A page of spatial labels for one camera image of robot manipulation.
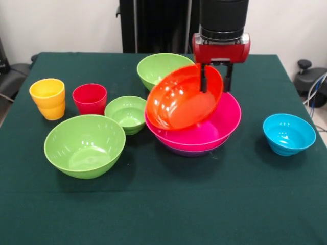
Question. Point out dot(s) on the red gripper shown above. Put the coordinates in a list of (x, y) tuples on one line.
[(221, 52)]

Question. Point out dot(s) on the orange bowl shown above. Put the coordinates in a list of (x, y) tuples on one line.
[(178, 104)]

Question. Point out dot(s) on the pink bowl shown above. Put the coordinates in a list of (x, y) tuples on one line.
[(224, 127)]

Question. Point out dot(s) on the medium green bowl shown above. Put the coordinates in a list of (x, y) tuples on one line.
[(158, 69)]

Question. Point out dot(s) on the purple bowl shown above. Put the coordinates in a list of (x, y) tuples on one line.
[(191, 153)]

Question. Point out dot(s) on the small ribbed green bowl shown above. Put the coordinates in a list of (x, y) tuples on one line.
[(126, 114)]

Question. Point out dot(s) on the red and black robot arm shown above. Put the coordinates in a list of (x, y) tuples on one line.
[(223, 18)]

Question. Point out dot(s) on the black chair with round knob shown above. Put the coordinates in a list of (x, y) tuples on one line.
[(306, 81)]

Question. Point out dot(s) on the small blue bowl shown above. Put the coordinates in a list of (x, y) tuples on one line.
[(288, 135)]

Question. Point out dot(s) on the red cup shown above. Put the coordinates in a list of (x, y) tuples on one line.
[(89, 102)]

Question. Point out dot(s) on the dark green tablecloth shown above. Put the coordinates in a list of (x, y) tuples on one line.
[(163, 204)]

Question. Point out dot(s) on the large green bowl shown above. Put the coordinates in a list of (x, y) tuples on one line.
[(84, 145)]

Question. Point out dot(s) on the yellow cup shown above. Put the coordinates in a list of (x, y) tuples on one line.
[(48, 102)]

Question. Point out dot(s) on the black office chair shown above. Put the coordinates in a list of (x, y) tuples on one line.
[(15, 71)]

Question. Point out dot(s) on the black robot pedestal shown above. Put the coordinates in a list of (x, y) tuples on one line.
[(158, 25)]

